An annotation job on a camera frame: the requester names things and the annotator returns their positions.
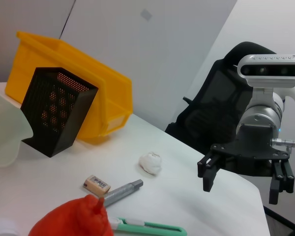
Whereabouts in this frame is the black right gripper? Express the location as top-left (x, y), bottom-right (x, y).
top-left (197, 124), bottom-right (295, 205)

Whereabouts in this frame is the white paper ball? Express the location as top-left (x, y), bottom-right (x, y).
top-left (138, 151), bottom-right (162, 176)

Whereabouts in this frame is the red-orange fruit with stem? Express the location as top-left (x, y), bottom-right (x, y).
top-left (28, 194), bottom-right (114, 236)

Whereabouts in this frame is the mint green utility knife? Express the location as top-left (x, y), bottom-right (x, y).
top-left (108, 216), bottom-right (187, 236)

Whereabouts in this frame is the grey marker pen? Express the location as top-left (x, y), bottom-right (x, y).
top-left (102, 179), bottom-right (144, 207)

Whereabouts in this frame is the beige eraser with barcode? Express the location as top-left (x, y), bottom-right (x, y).
top-left (83, 174), bottom-right (112, 197)

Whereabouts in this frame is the black mesh pen holder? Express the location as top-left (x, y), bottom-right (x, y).
top-left (20, 66), bottom-right (99, 158)

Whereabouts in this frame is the translucent green wavy fruit plate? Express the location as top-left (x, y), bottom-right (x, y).
top-left (0, 87), bottom-right (34, 169)

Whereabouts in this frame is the black office chair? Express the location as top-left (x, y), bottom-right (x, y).
top-left (164, 41), bottom-right (278, 177)

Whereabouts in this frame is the yellow plastic storage bin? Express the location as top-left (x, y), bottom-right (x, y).
top-left (4, 30), bottom-right (134, 146)

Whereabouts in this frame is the silver right gripper cable connector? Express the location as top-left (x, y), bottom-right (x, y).
top-left (271, 137), bottom-right (295, 150)

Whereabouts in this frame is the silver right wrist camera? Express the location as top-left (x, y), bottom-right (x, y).
top-left (237, 53), bottom-right (295, 109)

